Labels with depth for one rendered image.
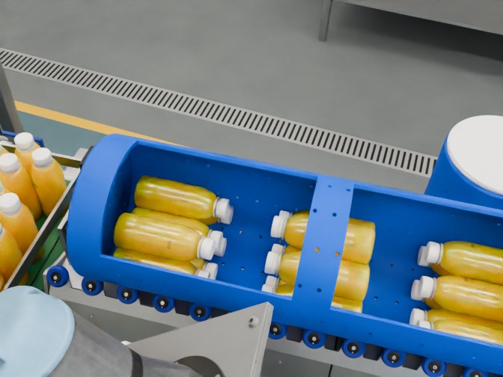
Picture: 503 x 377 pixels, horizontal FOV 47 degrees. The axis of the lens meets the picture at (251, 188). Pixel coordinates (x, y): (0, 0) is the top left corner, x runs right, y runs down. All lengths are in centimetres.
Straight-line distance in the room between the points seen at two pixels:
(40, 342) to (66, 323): 3
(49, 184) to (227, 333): 74
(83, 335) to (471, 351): 66
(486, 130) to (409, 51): 222
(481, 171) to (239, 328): 88
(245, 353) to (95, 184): 49
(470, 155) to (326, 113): 174
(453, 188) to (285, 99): 185
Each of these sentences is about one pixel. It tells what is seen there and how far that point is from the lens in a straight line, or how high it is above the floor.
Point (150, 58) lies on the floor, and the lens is 345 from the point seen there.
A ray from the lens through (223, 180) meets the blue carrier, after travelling 120.
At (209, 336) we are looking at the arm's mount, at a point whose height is 133.
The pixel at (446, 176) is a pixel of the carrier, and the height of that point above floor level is 98.
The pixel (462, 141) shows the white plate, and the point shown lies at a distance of 148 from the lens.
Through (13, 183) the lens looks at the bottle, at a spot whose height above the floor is 104.
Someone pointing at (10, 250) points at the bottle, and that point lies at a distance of 122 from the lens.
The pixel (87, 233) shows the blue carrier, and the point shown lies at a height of 116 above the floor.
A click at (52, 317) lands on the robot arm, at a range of 56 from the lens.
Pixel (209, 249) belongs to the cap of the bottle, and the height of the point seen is 111.
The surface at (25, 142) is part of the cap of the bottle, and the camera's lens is 135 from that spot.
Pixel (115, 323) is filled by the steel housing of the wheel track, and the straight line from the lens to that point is 126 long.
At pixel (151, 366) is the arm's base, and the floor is 139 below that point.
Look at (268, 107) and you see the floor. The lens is 310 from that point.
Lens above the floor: 195
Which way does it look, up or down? 47 degrees down
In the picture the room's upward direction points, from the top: 4 degrees clockwise
